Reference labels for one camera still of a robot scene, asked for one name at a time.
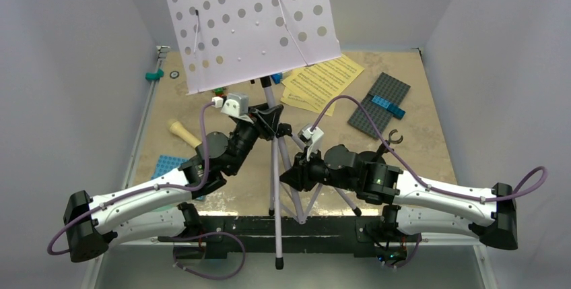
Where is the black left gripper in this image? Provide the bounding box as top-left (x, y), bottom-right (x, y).
top-left (227, 100), bottom-right (280, 174)

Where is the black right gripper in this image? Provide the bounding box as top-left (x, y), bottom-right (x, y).
top-left (279, 146), bottom-right (357, 193)

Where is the yellow sheet music page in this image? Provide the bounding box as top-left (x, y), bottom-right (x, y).
top-left (280, 88), bottom-right (329, 114)
top-left (283, 55), bottom-right (364, 108)

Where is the cream yellow microphone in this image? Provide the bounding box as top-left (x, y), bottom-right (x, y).
top-left (167, 119), bottom-right (202, 148)

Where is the black desktop microphone stand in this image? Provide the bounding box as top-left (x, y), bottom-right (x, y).
top-left (372, 129), bottom-right (404, 162)

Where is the lilac tripod music stand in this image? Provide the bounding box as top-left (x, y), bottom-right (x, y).
top-left (166, 0), bottom-right (363, 271)

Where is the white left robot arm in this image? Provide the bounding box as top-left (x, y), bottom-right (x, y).
top-left (60, 103), bottom-right (283, 263)

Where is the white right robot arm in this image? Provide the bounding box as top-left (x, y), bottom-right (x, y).
top-left (279, 145), bottom-right (518, 250)

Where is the blue brick under stand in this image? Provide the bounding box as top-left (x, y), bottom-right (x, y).
top-left (271, 73), bottom-right (283, 85)

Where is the colourful toy brick car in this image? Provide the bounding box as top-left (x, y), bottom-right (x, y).
top-left (213, 88), bottom-right (227, 97)

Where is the light blue studded baseplate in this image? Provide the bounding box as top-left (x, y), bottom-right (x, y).
top-left (151, 155), bottom-right (189, 180)

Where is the blue brick on baseplate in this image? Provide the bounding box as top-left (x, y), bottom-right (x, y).
top-left (372, 95), bottom-right (405, 120)

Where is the teal plastic clip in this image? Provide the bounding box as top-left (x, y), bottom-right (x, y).
top-left (145, 69), bottom-right (164, 82)

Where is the dark grey studded baseplate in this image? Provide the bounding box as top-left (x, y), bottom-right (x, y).
top-left (348, 72), bottom-right (410, 139)

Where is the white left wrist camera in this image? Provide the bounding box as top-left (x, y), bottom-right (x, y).
top-left (211, 93), bottom-right (253, 123)

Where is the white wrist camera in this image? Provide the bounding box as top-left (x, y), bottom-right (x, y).
top-left (211, 93), bottom-right (253, 123)
top-left (298, 123), bottom-right (325, 161)

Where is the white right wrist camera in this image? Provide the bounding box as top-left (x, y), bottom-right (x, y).
top-left (298, 123), bottom-right (325, 161)

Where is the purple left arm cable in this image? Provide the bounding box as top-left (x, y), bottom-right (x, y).
top-left (47, 101), bottom-right (248, 280)

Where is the black front mounting rail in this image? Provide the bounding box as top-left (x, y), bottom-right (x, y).
top-left (158, 215), bottom-right (407, 261)

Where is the aluminium left frame rail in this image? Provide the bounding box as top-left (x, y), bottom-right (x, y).
top-left (80, 45), bottom-right (171, 289)

